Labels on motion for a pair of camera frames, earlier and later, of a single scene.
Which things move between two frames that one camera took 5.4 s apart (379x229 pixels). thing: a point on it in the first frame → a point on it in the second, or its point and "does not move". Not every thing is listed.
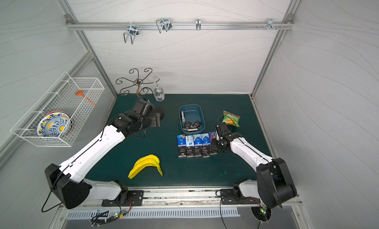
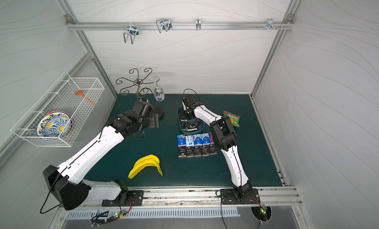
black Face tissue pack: [206, 151] does not move
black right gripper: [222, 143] → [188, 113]
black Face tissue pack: [190, 151] does not move
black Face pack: [196, 124] does not move
